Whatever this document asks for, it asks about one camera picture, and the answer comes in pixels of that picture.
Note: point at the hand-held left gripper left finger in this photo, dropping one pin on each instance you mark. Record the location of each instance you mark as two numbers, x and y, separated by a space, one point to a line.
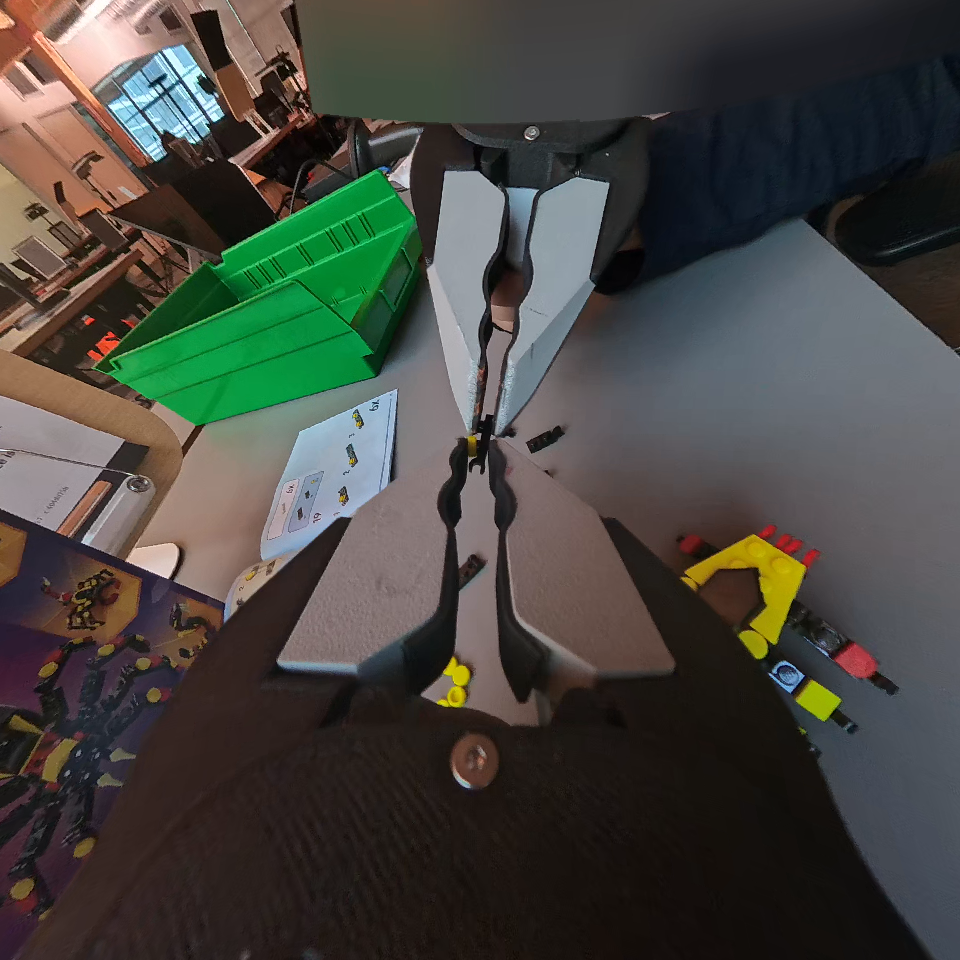
375 592

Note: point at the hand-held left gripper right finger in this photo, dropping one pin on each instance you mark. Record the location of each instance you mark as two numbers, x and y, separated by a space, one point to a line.
585 592

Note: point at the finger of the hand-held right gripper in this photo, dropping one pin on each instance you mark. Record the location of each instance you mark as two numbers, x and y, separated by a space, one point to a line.
566 255
461 262

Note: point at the black lego clip plate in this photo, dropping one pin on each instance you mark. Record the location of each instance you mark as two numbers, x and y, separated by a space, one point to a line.
545 440
484 439
472 566

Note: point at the person's right forearm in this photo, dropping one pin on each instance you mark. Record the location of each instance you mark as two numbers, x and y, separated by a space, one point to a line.
750 187

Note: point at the lego instruction booklet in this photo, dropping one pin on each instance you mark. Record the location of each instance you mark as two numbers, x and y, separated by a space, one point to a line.
337 465

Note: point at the yellow black lego spider body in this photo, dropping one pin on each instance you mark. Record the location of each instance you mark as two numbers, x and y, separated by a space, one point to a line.
780 577

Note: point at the purple lego set box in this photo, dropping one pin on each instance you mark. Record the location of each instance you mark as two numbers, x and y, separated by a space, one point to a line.
75 675

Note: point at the person's right hand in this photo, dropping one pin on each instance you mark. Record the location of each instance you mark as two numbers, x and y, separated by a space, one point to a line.
506 296

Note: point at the green plastic bin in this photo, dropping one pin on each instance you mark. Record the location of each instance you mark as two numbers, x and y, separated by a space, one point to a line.
247 337

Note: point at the black monitor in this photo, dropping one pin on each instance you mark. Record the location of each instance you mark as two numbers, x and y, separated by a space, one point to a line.
202 202

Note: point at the silver metal bar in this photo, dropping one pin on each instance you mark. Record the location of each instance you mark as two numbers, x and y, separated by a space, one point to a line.
120 506

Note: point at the black loudspeaker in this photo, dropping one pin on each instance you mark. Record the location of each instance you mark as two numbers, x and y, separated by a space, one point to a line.
210 37

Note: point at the arched window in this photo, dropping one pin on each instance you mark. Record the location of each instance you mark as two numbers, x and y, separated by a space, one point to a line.
161 97

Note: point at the white paper sheet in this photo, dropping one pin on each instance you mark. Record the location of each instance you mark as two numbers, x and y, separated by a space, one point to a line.
45 465

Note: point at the wooden desk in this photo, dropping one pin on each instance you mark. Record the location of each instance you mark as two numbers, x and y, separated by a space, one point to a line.
60 289

